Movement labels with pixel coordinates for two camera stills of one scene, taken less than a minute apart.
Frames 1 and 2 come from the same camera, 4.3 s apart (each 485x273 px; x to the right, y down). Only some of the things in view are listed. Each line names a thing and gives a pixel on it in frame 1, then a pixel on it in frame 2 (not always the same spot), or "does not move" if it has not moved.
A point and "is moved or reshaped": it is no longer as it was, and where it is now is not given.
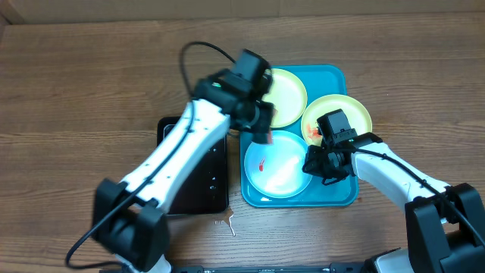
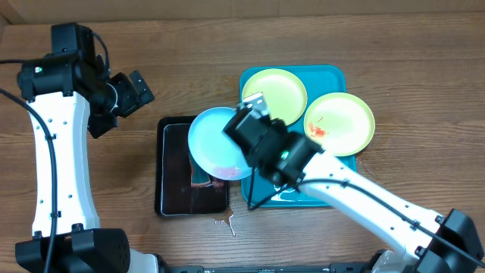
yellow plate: x=289 y=96 does not move
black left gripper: x=250 y=130 → x=131 y=101
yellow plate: x=356 y=114 does not move
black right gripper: x=317 y=167 → x=282 y=130
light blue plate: x=276 y=170 is moved or reshaped
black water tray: x=204 y=187 does not move
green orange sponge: x=264 y=134 is moved or reshaped
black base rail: x=335 y=268 does not move
